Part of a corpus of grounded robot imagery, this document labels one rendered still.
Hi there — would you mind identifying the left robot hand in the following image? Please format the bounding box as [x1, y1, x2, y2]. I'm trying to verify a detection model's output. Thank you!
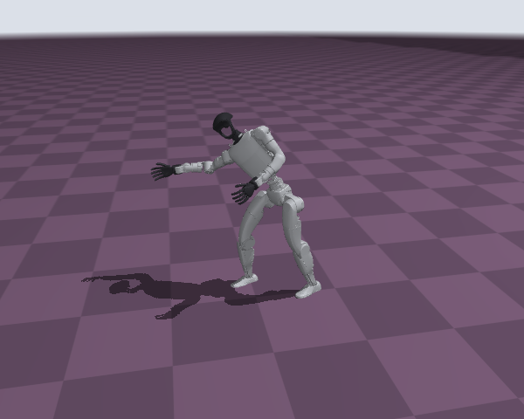
[231, 177, 260, 204]

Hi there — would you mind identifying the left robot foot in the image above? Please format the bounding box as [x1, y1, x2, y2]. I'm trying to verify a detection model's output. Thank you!
[295, 280, 321, 299]

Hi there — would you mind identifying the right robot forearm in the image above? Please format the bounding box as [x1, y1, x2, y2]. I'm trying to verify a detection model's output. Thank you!
[175, 161, 205, 174]

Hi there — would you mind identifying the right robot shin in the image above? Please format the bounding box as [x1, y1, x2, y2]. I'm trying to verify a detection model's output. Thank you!
[237, 241, 254, 278]

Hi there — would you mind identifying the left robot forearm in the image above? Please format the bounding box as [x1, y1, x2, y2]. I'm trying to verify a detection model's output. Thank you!
[255, 155, 285, 187]

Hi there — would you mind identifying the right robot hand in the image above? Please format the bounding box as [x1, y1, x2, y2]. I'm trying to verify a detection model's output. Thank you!
[151, 162, 182, 181]

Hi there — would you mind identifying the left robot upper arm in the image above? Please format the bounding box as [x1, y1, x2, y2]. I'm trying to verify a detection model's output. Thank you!
[250, 126, 286, 164]

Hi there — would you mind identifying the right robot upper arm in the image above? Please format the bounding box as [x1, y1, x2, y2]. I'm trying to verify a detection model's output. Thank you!
[203, 149, 234, 175]

